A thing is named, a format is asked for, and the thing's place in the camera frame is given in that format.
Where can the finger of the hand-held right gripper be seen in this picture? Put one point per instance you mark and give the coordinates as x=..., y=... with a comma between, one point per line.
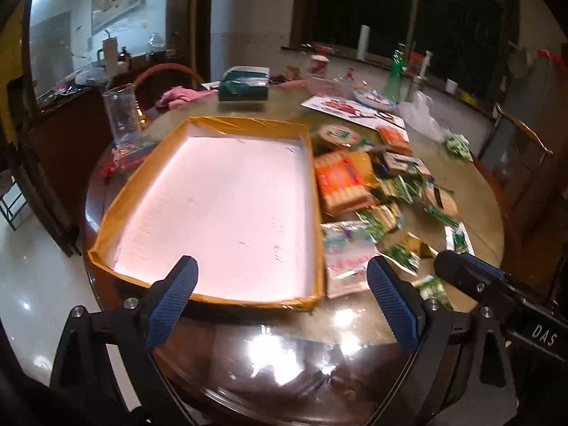
x=466, y=277

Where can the clear glass measuring jug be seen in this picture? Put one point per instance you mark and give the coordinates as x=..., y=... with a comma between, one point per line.
x=126, y=115

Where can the round cracker packet dark label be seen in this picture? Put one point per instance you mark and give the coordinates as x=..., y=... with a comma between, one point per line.
x=439, y=199

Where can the white pump bottle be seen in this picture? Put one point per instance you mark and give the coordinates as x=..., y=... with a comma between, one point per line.
x=426, y=64

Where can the red flat package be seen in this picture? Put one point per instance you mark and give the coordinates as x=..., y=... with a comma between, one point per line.
x=122, y=159

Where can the small white cup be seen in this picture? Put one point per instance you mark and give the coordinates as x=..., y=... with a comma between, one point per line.
x=451, y=86

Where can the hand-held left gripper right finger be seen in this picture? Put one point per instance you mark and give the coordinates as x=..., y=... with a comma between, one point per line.
x=392, y=301

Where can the yellow snack packet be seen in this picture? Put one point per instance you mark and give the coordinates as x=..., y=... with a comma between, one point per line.
x=364, y=166

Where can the yellow-taped cardboard tray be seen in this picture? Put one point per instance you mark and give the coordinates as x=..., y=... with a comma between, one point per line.
x=222, y=195

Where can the glass decanter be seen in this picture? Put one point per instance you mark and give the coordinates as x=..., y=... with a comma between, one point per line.
x=156, y=46

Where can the large orange square cracker packet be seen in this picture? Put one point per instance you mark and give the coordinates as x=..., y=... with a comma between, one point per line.
x=339, y=177

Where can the wooden chair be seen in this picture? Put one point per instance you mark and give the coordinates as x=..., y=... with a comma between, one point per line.
x=519, y=164

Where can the blue patterned plate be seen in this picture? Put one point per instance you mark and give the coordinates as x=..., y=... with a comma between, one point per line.
x=375, y=100

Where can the white tumbler with straw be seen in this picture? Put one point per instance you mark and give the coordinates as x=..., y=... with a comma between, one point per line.
x=109, y=55

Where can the pile of green snack packets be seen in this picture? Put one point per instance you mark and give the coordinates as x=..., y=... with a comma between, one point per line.
x=410, y=182

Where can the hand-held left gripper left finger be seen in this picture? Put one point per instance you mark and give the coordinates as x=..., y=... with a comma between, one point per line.
x=173, y=301

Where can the chair with curved red back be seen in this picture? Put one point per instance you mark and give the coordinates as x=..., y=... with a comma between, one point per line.
x=168, y=69

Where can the red white paper cup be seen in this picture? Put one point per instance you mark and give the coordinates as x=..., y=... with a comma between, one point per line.
x=319, y=65

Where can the green plastic bottle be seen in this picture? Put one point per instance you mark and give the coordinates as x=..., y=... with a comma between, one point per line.
x=394, y=80

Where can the small orange cracker packet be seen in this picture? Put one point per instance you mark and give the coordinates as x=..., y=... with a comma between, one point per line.
x=392, y=137

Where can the clear bag on sideboard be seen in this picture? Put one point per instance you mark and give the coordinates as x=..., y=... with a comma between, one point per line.
x=91, y=74

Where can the clear plastic container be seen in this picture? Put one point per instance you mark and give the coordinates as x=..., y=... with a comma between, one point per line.
x=326, y=86

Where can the printed paper flyer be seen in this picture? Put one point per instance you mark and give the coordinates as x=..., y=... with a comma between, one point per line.
x=341, y=106

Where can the white plastic bag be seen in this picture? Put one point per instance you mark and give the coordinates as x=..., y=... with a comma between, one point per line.
x=419, y=115

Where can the crumpled green packet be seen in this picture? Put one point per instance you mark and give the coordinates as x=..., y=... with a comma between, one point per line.
x=457, y=144

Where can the pink cloth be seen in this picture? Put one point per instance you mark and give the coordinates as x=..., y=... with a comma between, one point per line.
x=186, y=95

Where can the steel thermos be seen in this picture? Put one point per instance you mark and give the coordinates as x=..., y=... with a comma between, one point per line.
x=417, y=88

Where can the dark wooden sideboard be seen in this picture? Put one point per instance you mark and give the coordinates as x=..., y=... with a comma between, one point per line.
x=66, y=151

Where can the round cracker packet green label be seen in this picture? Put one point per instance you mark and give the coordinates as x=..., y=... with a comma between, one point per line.
x=337, y=135

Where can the white paper roll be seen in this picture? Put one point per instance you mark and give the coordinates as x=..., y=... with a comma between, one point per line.
x=364, y=42

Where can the metal folding stool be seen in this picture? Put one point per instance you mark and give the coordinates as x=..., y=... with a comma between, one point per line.
x=13, y=204

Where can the dark green tissue pack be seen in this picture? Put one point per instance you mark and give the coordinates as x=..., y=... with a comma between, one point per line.
x=243, y=86

